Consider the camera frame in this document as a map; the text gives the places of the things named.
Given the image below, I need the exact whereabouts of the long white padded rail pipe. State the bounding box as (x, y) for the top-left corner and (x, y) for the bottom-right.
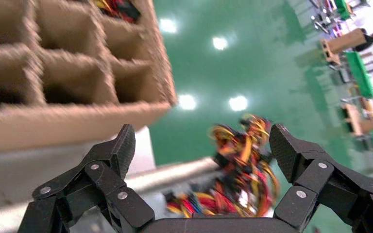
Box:
(122, 157), (221, 195)

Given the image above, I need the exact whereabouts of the grey power supply with wires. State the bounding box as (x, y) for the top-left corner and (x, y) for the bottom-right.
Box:
(90, 0), (141, 24)
(164, 154), (281, 218)
(208, 113), (272, 162)

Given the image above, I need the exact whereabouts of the cardboard box with dividers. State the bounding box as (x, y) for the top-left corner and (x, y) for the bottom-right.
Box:
(0, 0), (178, 153)

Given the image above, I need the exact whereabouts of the black object on carton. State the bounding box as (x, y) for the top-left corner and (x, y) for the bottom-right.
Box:
(354, 32), (373, 53)

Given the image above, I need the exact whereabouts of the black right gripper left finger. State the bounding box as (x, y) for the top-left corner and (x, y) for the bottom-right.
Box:
(17, 123), (155, 233)

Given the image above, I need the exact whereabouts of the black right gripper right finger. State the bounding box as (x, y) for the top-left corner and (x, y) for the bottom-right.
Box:
(269, 123), (373, 233)

